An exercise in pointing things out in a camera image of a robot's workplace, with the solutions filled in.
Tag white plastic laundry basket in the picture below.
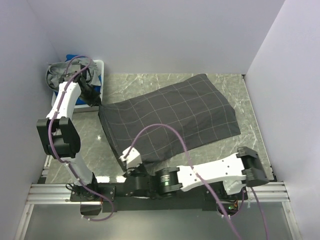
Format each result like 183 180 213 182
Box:
45 54 104 105

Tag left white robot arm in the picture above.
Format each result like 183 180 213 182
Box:
36 64 101 201

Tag aluminium frame rail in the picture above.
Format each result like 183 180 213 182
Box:
26 163 290 221

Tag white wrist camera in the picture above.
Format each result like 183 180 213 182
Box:
119 147 142 172
67 64 83 75

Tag purple cable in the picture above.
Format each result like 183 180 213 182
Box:
47 54 116 223
123 123 272 240

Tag grey crumpled shirt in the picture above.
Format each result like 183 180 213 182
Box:
45 56 101 92

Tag blue cloth in basket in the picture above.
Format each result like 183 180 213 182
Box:
59 54 87 106

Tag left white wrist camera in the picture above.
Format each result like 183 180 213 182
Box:
67 64 83 75

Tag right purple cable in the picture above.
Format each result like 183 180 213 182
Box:
123 123 272 240

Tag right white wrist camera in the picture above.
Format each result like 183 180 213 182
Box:
119 147 142 172

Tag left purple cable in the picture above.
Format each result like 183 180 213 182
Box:
47 54 116 223

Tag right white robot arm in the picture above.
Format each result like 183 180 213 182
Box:
120 146 269 200

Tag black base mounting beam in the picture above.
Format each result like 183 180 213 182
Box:
70 183 221 213

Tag dark grey checked pillowcase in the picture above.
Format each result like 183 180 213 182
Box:
98 73 241 172

